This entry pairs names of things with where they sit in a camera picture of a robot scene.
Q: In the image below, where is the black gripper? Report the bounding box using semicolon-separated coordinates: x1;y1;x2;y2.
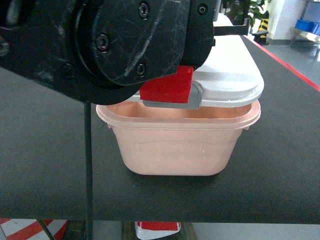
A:
0;0;216;105

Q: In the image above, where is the white lid with grey handle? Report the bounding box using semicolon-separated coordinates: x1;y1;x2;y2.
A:
124;12;265;110

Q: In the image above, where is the pink plastic storage box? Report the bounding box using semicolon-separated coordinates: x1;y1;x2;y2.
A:
96;101;261;176

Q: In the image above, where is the green potted plant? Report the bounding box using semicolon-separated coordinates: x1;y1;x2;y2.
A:
222;0;267;27

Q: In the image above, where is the black felt table mat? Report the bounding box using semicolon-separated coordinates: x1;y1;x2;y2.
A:
0;38;320;224

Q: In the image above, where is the red white traffic cone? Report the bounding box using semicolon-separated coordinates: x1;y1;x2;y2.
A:
134;221;181;240

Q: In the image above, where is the small blue bin right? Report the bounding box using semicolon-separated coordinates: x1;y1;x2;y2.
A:
295;19;320;36

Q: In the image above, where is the left red white cone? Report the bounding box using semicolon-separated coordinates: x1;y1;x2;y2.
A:
0;218;69;240

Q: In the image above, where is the black thin cable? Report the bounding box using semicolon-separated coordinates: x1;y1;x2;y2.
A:
83;102;94;240

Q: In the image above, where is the yellow black striped post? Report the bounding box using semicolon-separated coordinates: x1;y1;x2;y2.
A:
252;17;269;45

